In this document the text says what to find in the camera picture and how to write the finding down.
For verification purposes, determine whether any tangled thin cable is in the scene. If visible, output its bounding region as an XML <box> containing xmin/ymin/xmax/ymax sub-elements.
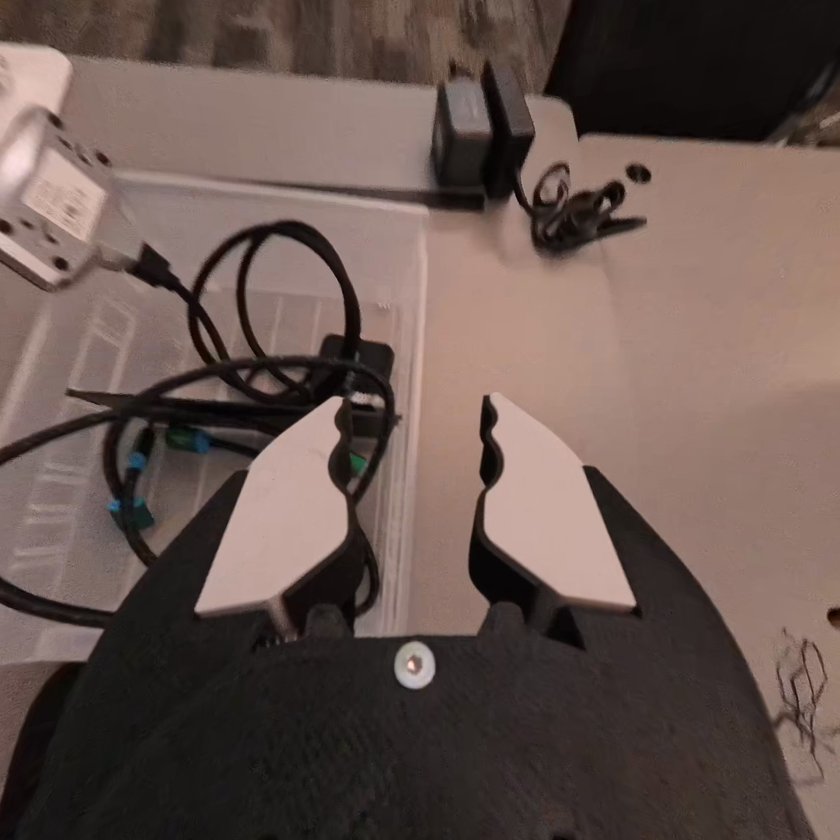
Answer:
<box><xmin>773</xmin><ymin>626</ymin><xmax>829</xmax><ymax>785</ymax></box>

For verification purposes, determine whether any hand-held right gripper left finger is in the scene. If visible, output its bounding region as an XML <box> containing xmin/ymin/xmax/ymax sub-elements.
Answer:
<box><xmin>194</xmin><ymin>395</ymin><xmax>368</xmax><ymax>636</ymax></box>

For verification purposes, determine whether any thin black looped cord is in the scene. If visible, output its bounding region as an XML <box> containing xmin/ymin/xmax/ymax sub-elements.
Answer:
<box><xmin>125</xmin><ymin>220</ymin><xmax>365</xmax><ymax>404</ymax></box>

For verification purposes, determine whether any black desk control box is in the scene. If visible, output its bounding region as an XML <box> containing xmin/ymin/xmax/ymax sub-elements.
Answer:
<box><xmin>430</xmin><ymin>60</ymin><xmax>538</xmax><ymax>198</ymax></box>

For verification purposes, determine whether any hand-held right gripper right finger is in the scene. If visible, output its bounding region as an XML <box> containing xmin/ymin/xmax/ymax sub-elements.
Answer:
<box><xmin>469</xmin><ymin>392</ymin><xmax>639</xmax><ymax>632</ymax></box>

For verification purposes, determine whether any clear plastic bin with divider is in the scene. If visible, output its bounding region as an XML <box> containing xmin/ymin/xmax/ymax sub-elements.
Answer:
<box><xmin>0</xmin><ymin>172</ymin><xmax>431</xmax><ymax>665</ymax></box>

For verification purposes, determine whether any white sign stand base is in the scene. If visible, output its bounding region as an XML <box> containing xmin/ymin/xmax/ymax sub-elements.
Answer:
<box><xmin>0</xmin><ymin>42</ymin><xmax>73</xmax><ymax>132</ymax></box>

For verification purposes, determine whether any black bin divider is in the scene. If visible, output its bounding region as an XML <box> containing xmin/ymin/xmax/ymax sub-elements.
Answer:
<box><xmin>66</xmin><ymin>388</ymin><xmax>309</xmax><ymax>421</ymax></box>

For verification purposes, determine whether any thin black power cord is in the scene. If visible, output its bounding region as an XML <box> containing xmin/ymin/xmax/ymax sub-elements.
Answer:
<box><xmin>518</xmin><ymin>163</ymin><xmax>648</xmax><ymax>253</ymax></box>

